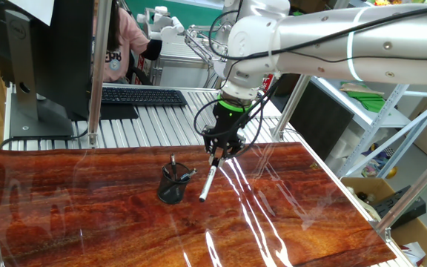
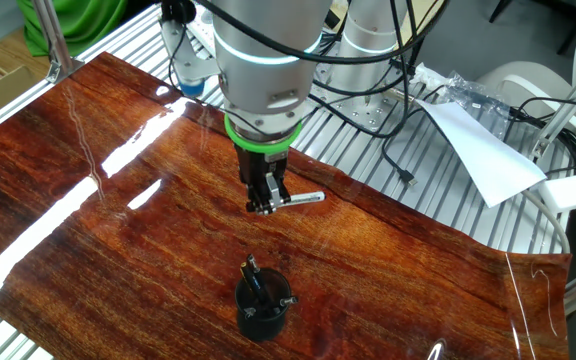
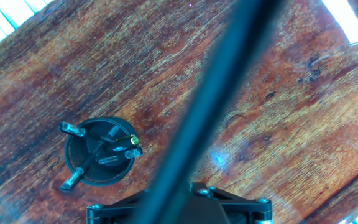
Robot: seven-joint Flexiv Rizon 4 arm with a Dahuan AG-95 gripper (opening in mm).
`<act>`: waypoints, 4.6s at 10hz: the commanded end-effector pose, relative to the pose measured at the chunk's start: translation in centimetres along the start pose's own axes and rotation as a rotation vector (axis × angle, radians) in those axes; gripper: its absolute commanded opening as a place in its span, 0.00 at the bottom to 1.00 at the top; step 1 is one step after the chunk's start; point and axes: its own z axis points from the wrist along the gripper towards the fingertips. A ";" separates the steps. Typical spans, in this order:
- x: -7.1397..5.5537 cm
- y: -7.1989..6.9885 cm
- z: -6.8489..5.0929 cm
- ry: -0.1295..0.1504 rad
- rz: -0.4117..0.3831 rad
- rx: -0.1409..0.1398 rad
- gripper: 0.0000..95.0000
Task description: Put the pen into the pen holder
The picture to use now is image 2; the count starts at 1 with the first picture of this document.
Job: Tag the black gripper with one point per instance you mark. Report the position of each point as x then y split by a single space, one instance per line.
255 167

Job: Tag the white marker pen black cap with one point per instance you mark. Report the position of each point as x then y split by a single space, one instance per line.
305 198

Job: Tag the black pen clear end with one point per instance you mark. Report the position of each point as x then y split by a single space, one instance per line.
252 261

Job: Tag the black pen gold end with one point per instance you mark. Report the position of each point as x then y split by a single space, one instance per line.
249 277

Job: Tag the black pen silver clip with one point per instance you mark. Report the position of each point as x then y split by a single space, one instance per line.
282 301

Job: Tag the black pen clear cap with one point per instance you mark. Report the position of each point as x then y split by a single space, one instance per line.
248 311

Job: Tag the black mesh pen holder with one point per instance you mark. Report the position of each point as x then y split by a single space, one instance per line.
260 327

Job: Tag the wood grain table mat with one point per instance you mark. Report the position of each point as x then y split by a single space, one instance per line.
118 250

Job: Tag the white paper sheet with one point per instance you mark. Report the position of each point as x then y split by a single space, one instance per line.
483 150

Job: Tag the clear plastic bag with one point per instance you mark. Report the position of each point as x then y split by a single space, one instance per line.
463 87

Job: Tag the green cloth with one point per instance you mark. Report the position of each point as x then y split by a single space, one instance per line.
68 25

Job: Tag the white chair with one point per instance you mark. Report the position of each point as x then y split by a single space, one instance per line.
523 75

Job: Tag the white power adapter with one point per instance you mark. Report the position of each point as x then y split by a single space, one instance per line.
565 192

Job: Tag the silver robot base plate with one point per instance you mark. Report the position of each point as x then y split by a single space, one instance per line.
363 112

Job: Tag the aluminium frame post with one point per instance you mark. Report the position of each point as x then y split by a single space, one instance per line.
563 112
53 35

